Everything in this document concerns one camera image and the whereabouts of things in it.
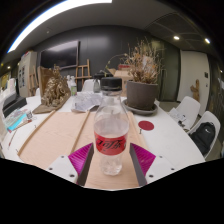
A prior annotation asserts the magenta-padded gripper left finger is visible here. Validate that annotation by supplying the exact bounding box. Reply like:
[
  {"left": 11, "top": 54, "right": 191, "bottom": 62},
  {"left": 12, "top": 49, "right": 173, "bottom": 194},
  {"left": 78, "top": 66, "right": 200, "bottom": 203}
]
[{"left": 46, "top": 142, "right": 95, "bottom": 187}]

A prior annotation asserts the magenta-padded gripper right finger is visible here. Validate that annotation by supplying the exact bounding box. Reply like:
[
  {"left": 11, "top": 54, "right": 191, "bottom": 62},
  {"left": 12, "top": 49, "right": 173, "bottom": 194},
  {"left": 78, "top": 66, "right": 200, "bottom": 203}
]
[{"left": 129, "top": 142, "right": 177, "bottom": 187}]

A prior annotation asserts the clear red-labelled drink bottle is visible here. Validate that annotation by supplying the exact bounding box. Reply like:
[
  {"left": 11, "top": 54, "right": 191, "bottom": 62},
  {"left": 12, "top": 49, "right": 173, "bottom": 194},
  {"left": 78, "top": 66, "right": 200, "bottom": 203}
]
[{"left": 93, "top": 77, "right": 130, "bottom": 177}]

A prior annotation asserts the light wooden board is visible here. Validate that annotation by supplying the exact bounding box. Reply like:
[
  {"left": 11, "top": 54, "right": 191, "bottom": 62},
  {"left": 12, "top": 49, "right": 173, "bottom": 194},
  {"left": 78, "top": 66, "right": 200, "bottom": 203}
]
[{"left": 17, "top": 109, "right": 149, "bottom": 189}]

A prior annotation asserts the flat round red coaster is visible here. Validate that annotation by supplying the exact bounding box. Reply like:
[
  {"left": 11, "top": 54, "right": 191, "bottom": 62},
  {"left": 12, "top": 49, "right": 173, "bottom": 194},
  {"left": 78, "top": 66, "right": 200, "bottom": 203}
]
[{"left": 137, "top": 120, "right": 155, "bottom": 132}]

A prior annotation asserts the black backpack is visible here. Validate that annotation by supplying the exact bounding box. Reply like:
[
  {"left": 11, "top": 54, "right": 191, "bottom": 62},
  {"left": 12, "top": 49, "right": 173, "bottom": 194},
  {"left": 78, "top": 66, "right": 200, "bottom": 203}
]
[{"left": 189, "top": 121, "right": 217, "bottom": 156}]

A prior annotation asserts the stack of papers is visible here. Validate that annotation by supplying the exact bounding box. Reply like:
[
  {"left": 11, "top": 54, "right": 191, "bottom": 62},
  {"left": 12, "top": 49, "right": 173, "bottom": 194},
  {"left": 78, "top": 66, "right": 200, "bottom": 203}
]
[{"left": 168, "top": 107, "right": 188, "bottom": 124}]

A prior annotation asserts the grey plant saucer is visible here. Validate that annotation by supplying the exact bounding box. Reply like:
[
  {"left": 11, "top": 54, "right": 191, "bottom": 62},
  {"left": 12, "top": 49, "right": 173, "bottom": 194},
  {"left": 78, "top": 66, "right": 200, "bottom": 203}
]
[{"left": 121, "top": 99, "right": 159, "bottom": 117}]

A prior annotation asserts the teal book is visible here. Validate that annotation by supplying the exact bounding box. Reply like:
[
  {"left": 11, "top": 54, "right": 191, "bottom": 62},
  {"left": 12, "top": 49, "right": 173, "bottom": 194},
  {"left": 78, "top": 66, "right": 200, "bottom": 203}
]
[{"left": 4, "top": 111, "right": 29, "bottom": 133}]

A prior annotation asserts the open newspaper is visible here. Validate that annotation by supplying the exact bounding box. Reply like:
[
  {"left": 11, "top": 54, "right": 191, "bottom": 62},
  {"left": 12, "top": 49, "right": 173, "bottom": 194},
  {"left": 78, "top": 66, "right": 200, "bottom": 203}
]
[{"left": 70, "top": 91, "right": 104, "bottom": 113}]

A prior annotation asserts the dried plant in grey pot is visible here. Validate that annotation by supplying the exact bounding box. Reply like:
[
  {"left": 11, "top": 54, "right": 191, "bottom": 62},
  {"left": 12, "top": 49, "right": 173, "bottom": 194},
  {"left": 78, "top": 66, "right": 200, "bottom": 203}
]
[{"left": 121, "top": 38, "right": 164, "bottom": 111}]

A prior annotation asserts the green-labelled white bottle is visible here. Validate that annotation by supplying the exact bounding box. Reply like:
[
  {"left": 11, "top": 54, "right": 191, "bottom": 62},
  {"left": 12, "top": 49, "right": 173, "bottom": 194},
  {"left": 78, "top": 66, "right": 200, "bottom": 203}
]
[{"left": 69, "top": 75, "right": 78, "bottom": 98}]

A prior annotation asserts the carved wooden figure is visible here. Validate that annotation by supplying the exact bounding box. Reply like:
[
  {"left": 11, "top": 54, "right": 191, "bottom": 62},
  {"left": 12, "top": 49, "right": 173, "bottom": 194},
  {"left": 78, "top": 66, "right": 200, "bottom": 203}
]
[{"left": 189, "top": 78, "right": 201, "bottom": 103}]

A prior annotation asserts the wooden easel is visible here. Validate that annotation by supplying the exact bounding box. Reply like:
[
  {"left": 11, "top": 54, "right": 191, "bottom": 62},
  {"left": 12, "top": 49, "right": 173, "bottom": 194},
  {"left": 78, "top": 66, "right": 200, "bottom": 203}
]
[{"left": 74, "top": 58, "right": 93, "bottom": 88}]

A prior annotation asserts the white cabinet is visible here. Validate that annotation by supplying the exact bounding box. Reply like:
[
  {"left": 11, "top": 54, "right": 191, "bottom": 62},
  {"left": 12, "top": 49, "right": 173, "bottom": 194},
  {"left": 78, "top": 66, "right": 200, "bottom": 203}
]
[{"left": 17, "top": 50, "right": 38, "bottom": 98}]

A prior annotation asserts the long ceiling light strip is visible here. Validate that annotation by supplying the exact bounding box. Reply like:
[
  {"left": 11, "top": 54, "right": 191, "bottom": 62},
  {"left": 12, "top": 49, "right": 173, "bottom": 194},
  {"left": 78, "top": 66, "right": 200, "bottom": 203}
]
[{"left": 7, "top": 0, "right": 113, "bottom": 54}]

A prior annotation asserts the black wall screen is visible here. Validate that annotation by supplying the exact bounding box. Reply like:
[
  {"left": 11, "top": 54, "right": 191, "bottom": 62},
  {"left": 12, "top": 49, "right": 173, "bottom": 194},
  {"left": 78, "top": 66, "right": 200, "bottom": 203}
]
[{"left": 39, "top": 40, "right": 81, "bottom": 70}]

